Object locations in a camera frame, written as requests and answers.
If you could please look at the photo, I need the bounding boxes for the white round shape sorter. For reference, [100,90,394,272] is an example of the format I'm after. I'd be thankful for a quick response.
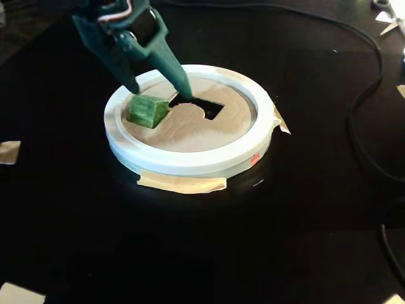
[103,64,276,178]

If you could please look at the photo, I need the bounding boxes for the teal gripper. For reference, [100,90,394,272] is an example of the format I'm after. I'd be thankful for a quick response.
[71,0,194,102]

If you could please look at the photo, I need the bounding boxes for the long black cable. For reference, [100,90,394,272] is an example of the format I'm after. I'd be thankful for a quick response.
[151,0,405,184]

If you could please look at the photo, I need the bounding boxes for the short black cable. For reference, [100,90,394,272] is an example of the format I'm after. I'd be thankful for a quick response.
[379,223,405,288]

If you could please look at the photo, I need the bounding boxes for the green square block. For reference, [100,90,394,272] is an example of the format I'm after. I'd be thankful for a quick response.
[126,94,170,129]

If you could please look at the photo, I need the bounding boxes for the wooden lid with shape holes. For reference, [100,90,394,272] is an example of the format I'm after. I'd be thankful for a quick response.
[121,75,254,153]

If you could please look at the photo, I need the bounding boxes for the pink white gripper wires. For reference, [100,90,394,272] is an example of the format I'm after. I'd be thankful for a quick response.
[96,0,133,27]

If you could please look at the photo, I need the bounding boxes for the black table mat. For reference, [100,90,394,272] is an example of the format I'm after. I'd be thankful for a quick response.
[0,0,405,304]

